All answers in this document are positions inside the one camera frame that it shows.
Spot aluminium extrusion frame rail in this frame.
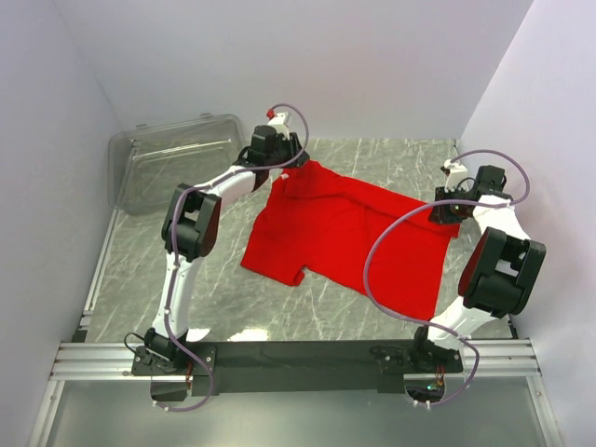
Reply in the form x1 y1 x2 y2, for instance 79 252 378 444
49 339 542 381

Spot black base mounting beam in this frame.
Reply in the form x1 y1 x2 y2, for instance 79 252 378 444
131 340 463 401

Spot clear plastic storage bin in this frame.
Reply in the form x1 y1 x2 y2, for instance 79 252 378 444
108 114 245 215

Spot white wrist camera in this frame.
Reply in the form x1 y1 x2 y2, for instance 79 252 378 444
441 159 469 193
266 108 291 139

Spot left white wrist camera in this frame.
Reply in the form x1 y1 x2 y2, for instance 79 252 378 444
266 108 291 139

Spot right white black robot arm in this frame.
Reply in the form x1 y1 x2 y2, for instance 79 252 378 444
408 161 547 372

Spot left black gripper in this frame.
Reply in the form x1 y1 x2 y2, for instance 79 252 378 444
267 133 310 169

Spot right aluminium side rail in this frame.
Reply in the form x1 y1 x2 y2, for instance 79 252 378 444
526 376 564 447

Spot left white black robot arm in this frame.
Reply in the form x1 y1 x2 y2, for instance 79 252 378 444
143 114 309 374

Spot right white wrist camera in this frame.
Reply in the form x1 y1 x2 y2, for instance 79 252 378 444
441 159 469 193

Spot red t shirt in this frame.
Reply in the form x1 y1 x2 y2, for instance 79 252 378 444
241 161 460 320

